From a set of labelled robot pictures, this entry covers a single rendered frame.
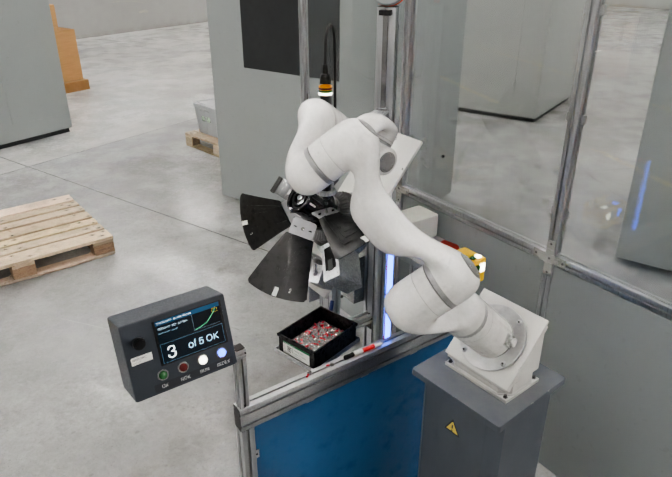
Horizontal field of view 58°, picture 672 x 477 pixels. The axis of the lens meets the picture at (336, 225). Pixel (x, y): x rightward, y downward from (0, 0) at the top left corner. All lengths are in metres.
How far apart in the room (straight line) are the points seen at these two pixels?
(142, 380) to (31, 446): 1.71
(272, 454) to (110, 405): 1.43
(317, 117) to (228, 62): 3.49
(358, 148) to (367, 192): 0.10
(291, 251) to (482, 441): 0.89
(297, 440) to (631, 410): 1.17
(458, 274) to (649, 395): 1.15
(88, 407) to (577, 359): 2.23
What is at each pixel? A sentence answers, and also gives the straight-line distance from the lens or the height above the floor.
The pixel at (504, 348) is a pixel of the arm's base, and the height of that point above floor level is 1.06.
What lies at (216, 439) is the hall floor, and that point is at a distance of 2.96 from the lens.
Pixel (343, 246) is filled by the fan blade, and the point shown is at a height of 1.16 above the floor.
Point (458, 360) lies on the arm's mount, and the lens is 1.78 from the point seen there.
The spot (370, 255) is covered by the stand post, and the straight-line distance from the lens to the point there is 2.52.
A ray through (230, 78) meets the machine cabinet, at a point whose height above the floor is 1.07.
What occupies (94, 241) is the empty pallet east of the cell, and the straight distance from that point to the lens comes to 4.56.
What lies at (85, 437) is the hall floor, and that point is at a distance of 3.13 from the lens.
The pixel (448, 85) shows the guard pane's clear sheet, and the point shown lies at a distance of 2.58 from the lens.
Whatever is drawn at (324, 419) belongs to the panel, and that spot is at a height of 0.66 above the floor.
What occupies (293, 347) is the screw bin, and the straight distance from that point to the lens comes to 2.00.
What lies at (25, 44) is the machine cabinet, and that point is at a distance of 7.52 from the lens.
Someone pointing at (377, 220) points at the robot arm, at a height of 1.48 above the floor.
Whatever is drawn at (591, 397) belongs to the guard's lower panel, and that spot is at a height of 0.51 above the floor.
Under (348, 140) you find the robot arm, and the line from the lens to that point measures 1.33.
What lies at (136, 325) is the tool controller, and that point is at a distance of 1.47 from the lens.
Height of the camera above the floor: 2.04
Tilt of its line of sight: 25 degrees down
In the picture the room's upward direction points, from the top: straight up
